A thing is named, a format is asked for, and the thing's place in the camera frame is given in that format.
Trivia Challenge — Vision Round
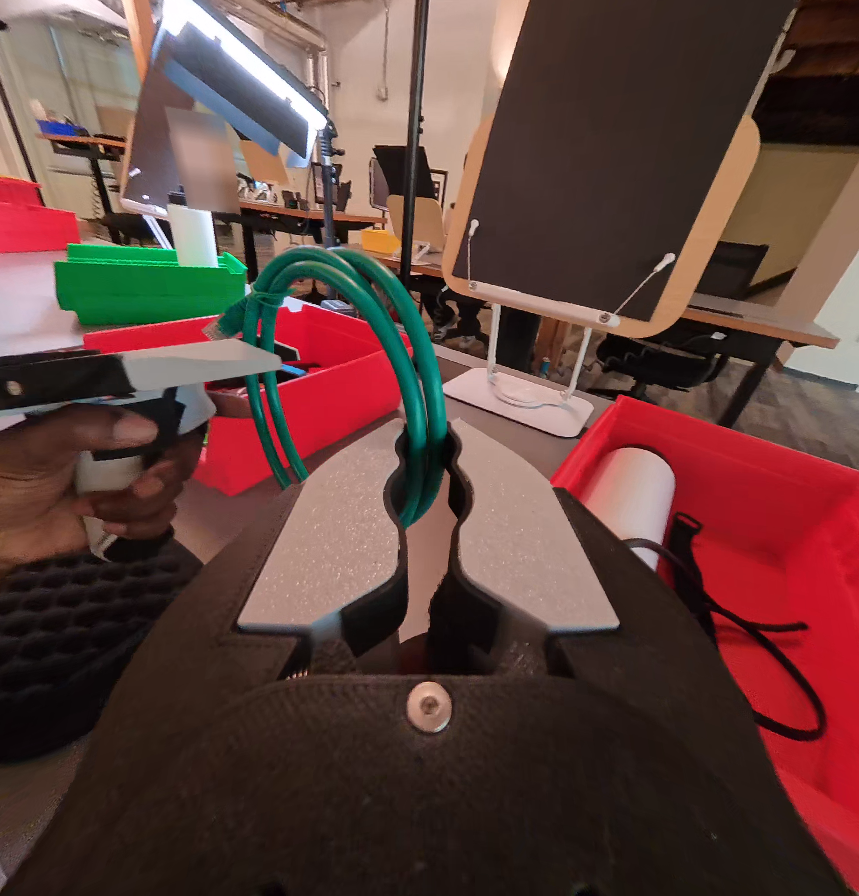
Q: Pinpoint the black pole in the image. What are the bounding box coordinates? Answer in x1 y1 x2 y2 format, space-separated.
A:
399 0 432 289

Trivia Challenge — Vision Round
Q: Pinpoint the red plastic bin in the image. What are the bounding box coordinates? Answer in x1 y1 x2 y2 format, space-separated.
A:
552 394 859 896
83 297 411 498

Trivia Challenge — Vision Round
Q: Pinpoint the silver air duct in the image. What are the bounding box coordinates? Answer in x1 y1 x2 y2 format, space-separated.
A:
303 49 332 106

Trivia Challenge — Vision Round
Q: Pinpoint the studio light panel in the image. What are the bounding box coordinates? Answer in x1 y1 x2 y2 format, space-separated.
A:
120 0 332 219

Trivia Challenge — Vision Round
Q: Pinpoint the black light stand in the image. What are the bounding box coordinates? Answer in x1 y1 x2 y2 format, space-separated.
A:
316 119 349 249

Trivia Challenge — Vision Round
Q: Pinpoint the long wooden desk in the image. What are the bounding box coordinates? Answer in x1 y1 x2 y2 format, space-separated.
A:
219 198 388 281

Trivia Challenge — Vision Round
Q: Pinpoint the black honeycomb cushion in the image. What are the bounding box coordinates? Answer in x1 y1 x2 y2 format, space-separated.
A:
0 532 201 764

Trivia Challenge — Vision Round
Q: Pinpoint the black office chair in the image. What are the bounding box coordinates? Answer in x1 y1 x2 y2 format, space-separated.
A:
597 329 734 421

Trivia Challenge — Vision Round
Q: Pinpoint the black board with wooden rim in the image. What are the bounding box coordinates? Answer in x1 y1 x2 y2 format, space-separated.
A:
442 0 800 340

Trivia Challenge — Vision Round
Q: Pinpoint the green ethernet cable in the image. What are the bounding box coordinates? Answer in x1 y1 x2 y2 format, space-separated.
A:
204 245 450 529

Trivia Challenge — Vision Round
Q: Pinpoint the green plastic bin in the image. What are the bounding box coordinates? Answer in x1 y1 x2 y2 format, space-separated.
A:
55 243 250 327

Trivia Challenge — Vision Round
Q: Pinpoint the white roll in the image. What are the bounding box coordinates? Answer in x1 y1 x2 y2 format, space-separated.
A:
580 447 677 571

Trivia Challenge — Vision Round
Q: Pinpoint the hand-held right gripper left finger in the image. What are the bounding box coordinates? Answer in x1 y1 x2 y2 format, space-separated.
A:
237 419 411 658

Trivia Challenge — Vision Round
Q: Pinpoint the black monitor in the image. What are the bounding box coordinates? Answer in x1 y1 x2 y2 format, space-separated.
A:
370 143 439 211

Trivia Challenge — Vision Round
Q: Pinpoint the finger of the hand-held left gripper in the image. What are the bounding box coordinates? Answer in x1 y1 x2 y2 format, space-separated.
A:
120 339 283 393

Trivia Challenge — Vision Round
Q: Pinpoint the white cup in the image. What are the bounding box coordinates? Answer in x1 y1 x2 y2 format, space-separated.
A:
167 203 220 268

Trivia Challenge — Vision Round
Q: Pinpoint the black cord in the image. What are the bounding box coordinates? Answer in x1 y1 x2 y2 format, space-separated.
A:
624 513 827 743

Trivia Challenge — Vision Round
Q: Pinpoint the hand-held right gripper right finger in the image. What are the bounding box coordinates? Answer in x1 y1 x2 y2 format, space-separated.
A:
428 419 621 676

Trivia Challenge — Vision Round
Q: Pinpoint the wooden desk with black legs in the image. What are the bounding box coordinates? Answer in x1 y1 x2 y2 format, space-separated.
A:
681 293 841 429

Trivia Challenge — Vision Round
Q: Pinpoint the person's left hand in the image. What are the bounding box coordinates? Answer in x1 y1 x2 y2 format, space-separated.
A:
0 405 208 585

